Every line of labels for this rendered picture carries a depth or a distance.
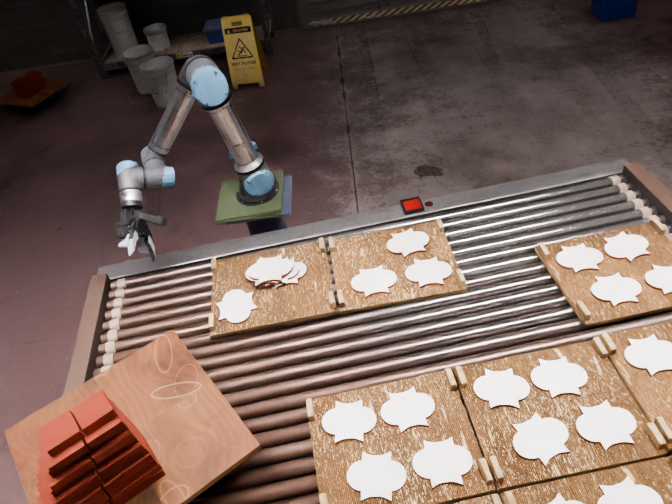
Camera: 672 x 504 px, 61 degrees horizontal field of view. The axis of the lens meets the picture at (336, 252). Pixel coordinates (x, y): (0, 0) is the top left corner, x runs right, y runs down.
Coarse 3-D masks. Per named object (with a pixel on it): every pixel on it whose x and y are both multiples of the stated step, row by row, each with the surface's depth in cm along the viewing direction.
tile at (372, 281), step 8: (360, 272) 190; (368, 272) 189; (376, 272) 189; (384, 272) 188; (392, 272) 188; (352, 280) 187; (360, 280) 187; (368, 280) 186; (376, 280) 186; (384, 280) 185; (392, 280) 185; (352, 288) 186; (360, 288) 184; (368, 288) 184; (376, 288) 183; (384, 288) 183; (368, 296) 182
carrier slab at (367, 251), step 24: (336, 240) 205; (360, 240) 203; (384, 240) 201; (432, 240) 198; (336, 264) 195; (360, 264) 194; (384, 264) 192; (408, 264) 191; (456, 264) 188; (336, 288) 187; (408, 288) 183; (432, 288) 181; (456, 288) 180
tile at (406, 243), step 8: (408, 232) 201; (416, 232) 201; (392, 240) 199; (400, 240) 199; (408, 240) 198; (416, 240) 198; (424, 240) 197; (392, 248) 196; (400, 248) 196; (408, 248) 195; (416, 248) 195
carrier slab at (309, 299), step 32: (256, 256) 204; (288, 256) 202; (320, 256) 200; (224, 288) 194; (256, 288) 192; (288, 288) 190; (320, 288) 188; (224, 320) 183; (256, 320) 181; (288, 320) 180
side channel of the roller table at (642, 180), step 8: (624, 168) 213; (632, 168) 210; (640, 168) 210; (632, 176) 209; (640, 176) 206; (648, 176) 206; (640, 184) 205; (648, 184) 203; (656, 184) 202; (648, 192) 201; (656, 192) 199; (664, 192) 198; (656, 200) 197; (664, 200) 195; (664, 208) 194
